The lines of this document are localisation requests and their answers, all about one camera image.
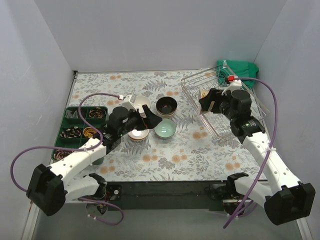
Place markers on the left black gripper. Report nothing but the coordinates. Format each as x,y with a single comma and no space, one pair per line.
142,119

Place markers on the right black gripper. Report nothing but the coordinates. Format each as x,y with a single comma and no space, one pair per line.
216,103

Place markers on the beige orange flower bowl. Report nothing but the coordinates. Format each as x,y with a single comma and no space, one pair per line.
202,94

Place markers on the pale green checked bowl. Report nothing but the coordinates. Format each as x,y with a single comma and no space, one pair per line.
165,129

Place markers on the orange plastic bowl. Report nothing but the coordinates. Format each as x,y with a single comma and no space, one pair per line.
138,134

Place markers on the beige gold dotted bowl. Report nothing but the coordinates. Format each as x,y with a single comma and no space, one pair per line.
166,106

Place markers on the plain white bowl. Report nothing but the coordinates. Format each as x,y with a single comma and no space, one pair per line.
141,100

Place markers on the white blue striped bowl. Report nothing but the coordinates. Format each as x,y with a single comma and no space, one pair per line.
138,139

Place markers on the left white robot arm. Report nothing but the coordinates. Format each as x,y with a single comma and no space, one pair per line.
66,169

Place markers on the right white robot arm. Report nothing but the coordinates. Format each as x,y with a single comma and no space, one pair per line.
286,198

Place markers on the green folded cloth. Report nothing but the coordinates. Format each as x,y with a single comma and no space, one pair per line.
243,69

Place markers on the floral tablecloth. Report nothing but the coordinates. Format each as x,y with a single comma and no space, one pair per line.
191,154

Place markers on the green compartment tray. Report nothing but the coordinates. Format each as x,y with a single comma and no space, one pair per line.
70,134

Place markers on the clear plastic bag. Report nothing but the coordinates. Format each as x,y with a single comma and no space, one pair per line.
71,114

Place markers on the metal wire dish rack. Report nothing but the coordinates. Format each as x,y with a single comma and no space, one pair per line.
218,125

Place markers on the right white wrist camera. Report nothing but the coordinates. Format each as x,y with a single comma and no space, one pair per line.
234,84

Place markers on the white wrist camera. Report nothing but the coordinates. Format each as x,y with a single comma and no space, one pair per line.
234,84
128,101

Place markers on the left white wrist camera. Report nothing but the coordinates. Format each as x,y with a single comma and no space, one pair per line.
128,101

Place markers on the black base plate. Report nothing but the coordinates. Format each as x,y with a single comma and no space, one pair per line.
172,195

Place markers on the aluminium frame rail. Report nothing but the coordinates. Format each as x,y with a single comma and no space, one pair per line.
52,194

